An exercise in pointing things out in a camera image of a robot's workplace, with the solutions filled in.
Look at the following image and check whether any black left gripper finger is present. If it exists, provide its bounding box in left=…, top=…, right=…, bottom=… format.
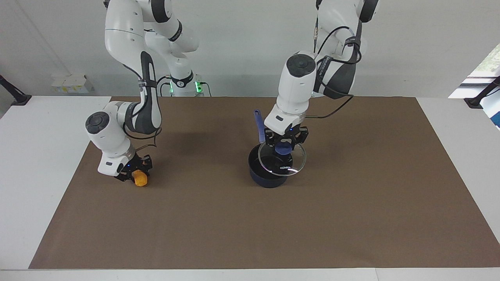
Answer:
left=291, top=131, right=309, bottom=151
left=265, top=133, right=279, bottom=155

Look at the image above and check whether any glass lid with blue knob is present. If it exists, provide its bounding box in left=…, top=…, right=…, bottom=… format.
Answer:
left=257, top=142, right=307, bottom=177

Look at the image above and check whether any dark blue saucepan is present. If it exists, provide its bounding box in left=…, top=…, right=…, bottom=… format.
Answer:
left=248, top=109, right=294, bottom=189

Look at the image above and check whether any brown table mat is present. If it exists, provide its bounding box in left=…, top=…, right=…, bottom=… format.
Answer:
left=28, top=96, right=500, bottom=270

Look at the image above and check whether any black clamp stand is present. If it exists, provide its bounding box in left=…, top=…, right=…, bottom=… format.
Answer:
left=0, top=74, right=32, bottom=107
left=464, top=76, right=500, bottom=110

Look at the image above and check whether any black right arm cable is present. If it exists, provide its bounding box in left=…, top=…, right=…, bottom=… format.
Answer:
left=123, top=76, right=163, bottom=152

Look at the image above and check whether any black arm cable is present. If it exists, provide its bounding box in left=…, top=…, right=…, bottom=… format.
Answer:
left=123, top=76, right=163, bottom=152
left=304, top=25, right=363, bottom=119

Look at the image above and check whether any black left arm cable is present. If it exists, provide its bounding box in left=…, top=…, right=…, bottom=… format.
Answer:
left=304, top=25, right=363, bottom=119

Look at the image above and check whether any black right base cable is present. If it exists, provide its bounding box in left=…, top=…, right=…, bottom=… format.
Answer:
left=157, top=75, right=173, bottom=97

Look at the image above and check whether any white wall socket box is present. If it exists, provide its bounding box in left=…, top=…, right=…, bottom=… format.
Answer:
left=51, top=74, right=95, bottom=94

